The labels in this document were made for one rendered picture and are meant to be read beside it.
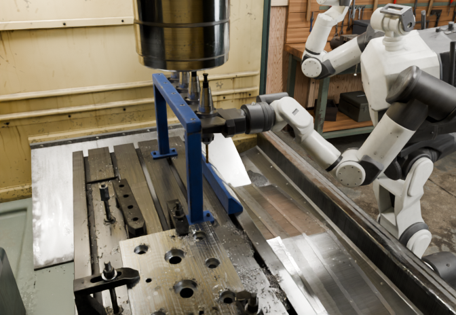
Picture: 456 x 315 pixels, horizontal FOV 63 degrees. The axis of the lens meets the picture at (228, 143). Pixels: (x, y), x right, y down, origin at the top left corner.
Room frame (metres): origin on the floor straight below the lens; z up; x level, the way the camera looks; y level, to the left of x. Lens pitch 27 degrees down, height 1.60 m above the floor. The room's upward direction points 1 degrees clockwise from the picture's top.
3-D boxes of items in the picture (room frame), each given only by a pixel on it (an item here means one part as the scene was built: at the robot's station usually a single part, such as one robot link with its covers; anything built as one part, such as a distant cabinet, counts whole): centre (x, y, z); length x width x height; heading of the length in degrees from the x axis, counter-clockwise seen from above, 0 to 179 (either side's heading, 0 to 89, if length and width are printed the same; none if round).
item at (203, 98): (0.95, 0.06, 1.26); 0.04 x 0.04 x 0.07
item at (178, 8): (0.64, 0.08, 1.50); 0.16 x 0.16 x 0.12
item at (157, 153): (1.29, 0.25, 1.05); 0.10 x 0.05 x 0.30; 111
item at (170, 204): (0.77, 0.13, 0.97); 0.13 x 0.03 x 0.15; 21
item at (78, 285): (0.56, 0.25, 0.97); 0.13 x 0.03 x 0.15; 111
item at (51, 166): (1.25, 0.31, 0.75); 0.89 x 0.70 x 0.26; 111
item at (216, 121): (0.90, 0.04, 1.21); 0.07 x 0.05 x 0.01; 111
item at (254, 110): (0.99, -0.03, 1.18); 0.13 x 0.12 x 0.10; 21
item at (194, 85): (1.05, 0.10, 1.26); 0.04 x 0.04 x 0.07
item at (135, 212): (0.89, 0.29, 0.93); 0.26 x 0.05 x 0.06; 26
